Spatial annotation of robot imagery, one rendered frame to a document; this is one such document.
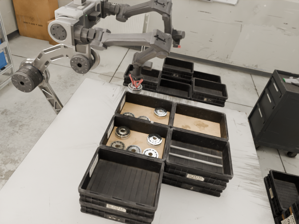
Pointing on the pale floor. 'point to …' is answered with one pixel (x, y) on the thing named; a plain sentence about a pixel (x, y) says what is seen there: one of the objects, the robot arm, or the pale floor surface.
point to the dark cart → (277, 115)
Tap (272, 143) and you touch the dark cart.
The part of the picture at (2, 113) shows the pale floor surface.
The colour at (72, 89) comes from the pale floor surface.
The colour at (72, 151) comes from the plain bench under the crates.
